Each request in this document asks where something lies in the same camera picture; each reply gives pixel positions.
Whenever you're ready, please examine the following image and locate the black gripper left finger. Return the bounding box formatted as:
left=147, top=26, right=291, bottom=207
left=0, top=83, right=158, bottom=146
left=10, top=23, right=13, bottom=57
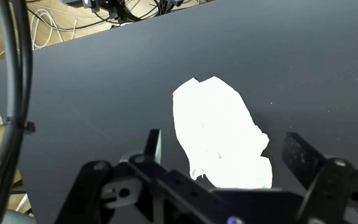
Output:
left=55, top=128, right=230, bottom=224

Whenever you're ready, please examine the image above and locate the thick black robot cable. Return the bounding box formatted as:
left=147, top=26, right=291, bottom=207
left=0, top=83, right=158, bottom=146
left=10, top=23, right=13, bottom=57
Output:
left=0, top=0, right=37, bottom=224

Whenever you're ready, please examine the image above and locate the thin white floor cable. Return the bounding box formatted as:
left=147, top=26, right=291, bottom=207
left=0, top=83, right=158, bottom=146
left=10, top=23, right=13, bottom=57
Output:
left=26, top=6, right=80, bottom=49

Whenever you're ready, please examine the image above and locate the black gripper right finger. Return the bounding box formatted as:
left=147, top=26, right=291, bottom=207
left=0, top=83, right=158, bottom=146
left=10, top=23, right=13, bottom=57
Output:
left=281, top=130, right=358, bottom=224

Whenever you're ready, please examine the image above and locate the white cloth with green print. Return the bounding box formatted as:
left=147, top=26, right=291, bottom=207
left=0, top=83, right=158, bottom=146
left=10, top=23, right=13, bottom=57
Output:
left=172, top=75, right=275, bottom=190

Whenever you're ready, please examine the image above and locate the black floor cable bundle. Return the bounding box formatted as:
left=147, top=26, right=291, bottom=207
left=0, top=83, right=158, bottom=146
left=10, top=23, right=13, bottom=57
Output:
left=62, top=0, right=214, bottom=31

